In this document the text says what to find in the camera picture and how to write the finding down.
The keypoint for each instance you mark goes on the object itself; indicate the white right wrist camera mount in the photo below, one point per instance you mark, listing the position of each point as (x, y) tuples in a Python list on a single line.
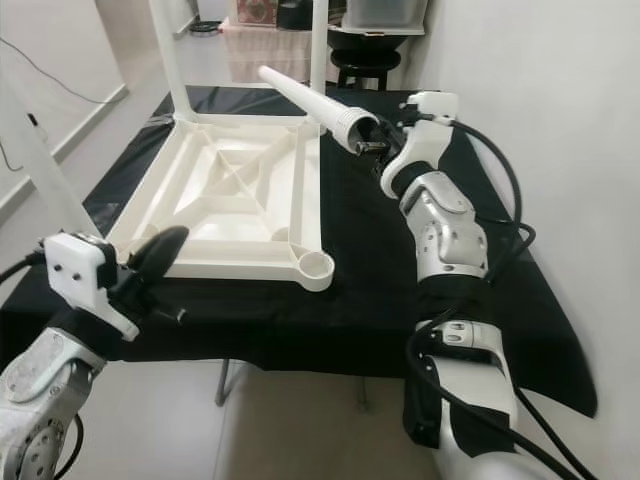
[(420, 140)]

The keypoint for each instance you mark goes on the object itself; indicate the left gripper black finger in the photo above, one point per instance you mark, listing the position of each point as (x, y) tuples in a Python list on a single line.
[(170, 260), (150, 262)]

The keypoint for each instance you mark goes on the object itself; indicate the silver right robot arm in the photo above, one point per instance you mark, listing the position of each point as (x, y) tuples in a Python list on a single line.
[(445, 230)]

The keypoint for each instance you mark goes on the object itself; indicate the black plastic table cover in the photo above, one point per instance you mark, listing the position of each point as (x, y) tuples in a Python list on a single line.
[(360, 290)]

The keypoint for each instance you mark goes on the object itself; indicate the black bag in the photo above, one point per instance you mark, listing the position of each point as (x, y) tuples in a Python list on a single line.
[(295, 12)]

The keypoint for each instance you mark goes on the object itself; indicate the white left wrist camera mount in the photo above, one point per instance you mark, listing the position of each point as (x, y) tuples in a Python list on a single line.
[(85, 272)]

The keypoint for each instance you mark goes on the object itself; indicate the white plastic table top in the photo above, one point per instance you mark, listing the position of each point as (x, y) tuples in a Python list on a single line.
[(230, 210)]

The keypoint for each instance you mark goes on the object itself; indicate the grey metal table leg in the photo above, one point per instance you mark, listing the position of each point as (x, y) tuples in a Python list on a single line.
[(363, 395), (222, 385)]

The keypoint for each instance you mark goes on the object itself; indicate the black round stool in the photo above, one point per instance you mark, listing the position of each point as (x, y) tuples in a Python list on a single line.
[(365, 68)]

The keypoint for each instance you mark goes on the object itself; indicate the clear plastic container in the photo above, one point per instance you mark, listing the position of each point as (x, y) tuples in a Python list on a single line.
[(385, 12)]

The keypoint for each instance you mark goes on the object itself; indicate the orange lid storage box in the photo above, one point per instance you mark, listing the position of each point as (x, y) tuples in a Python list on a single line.
[(257, 12)]

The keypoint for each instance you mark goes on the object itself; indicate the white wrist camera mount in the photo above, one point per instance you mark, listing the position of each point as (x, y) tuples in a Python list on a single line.
[(85, 272), (420, 140)]

